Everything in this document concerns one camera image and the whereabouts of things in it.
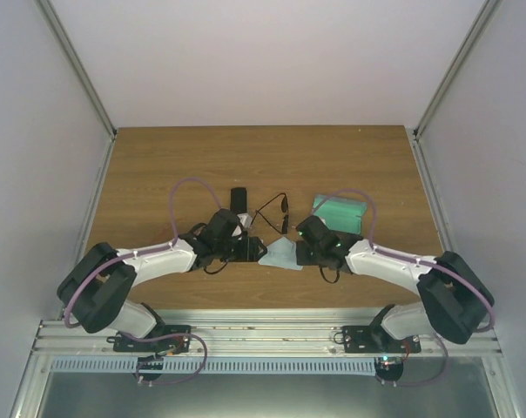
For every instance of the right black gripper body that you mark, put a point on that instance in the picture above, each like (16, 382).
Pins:
(306, 259)

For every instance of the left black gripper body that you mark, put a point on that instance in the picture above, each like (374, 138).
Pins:
(246, 254)

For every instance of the light blue cleaning cloth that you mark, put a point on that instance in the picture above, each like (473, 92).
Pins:
(282, 254)

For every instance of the green glasses case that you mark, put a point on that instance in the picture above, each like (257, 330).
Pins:
(342, 215)

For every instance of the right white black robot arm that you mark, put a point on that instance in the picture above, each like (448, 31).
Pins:
(453, 301)

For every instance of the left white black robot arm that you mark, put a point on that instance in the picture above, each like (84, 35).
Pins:
(95, 293)

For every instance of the black sunglasses pouch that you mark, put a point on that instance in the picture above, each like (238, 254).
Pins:
(238, 200)

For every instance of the black sunglasses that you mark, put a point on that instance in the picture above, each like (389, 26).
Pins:
(275, 213)

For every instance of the aluminium mounting rail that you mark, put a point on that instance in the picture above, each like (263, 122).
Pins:
(228, 333)

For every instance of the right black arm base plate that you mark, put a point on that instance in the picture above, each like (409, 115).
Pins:
(373, 340)

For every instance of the grey slotted cable duct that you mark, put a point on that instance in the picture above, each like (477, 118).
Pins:
(217, 365)

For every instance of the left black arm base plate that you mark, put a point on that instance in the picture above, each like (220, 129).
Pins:
(162, 339)

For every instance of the right aluminium frame post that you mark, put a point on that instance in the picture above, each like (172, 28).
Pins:
(472, 37)

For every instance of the aluminium frame post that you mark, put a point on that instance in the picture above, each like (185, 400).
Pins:
(59, 32)
(472, 37)

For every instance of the left aluminium frame post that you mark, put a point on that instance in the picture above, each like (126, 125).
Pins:
(59, 32)

